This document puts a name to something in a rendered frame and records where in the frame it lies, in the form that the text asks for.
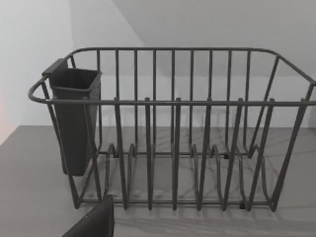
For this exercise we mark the dark grey cutlery holder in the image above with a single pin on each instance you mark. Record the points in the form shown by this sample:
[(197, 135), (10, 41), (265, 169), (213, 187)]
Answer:
[(74, 118)]

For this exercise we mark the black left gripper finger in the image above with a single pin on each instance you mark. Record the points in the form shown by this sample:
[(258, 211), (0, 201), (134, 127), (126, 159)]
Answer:
[(98, 222)]

